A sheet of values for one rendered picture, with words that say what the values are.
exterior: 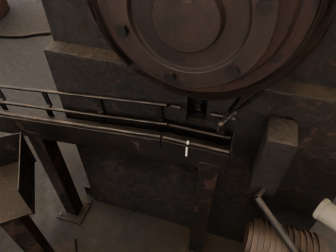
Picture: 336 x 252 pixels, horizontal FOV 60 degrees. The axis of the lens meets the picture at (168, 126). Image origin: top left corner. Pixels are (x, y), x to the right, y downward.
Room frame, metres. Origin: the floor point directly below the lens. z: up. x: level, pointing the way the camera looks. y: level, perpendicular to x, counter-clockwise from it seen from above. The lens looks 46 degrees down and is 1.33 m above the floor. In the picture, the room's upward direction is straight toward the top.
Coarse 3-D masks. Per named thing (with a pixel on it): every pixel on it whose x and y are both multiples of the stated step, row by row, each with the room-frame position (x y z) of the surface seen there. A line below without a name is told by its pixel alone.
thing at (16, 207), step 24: (0, 144) 0.55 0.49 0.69; (24, 144) 0.55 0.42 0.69; (0, 168) 0.53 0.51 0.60; (24, 168) 0.47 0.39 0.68; (0, 192) 0.45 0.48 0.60; (24, 192) 0.40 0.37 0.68; (0, 216) 0.37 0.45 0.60; (24, 216) 0.45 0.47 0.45; (24, 240) 0.41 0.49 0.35; (72, 240) 0.56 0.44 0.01
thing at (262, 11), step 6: (264, 0) 0.42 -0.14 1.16; (270, 0) 0.42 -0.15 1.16; (258, 6) 0.42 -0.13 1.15; (264, 6) 0.42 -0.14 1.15; (270, 6) 0.41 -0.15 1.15; (258, 12) 0.42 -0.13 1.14; (264, 12) 0.41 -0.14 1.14; (120, 24) 0.49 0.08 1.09; (120, 30) 0.48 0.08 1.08; (126, 30) 0.48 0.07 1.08; (120, 36) 0.48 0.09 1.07; (234, 66) 0.43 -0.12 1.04; (168, 72) 0.46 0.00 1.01; (228, 72) 0.43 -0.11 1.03; (234, 72) 0.42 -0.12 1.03; (168, 78) 0.46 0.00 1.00; (174, 78) 0.46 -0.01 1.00; (234, 78) 0.42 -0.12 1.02
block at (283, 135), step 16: (272, 128) 0.51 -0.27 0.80; (288, 128) 0.51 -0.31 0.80; (272, 144) 0.47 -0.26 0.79; (288, 144) 0.46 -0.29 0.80; (256, 160) 0.49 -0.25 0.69; (272, 160) 0.46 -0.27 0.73; (288, 160) 0.45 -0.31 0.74; (256, 176) 0.47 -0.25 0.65; (272, 176) 0.46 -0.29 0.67; (272, 192) 0.45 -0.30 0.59
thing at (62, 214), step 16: (32, 144) 0.70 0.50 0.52; (48, 144) 0.70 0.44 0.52; (48, 160) 0.69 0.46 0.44; (48, 176) 0.70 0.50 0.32; (64, 176) 0.71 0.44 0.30; (208, 176) 0.51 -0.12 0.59; (64, 192) 0.69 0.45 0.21; (208, 192) 0.51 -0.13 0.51; (64, 208) 0.70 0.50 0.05; (80, 208) 0.72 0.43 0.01; (208, 208) 0.50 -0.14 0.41; (192, 224) 0.52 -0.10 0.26; (192, 240) 0.51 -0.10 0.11; (208, 240) 0.56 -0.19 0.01
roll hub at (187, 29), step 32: (128, 0) 0.49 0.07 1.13; (160, 0) 0.46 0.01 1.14; (192, 0) 0.45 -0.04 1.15; (224, 0) 0.45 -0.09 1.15; (256, 0) 0.43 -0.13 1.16; (128, 32) 0.49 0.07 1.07; (160, 32) 0.46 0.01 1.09; (192, 32) 0.45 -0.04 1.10; (224, 32) 0.45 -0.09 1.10; (256, 32) 0.42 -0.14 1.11; (160, 64) 0.47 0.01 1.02; (192, 64) 0.46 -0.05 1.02; (224, 64) 0.44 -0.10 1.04
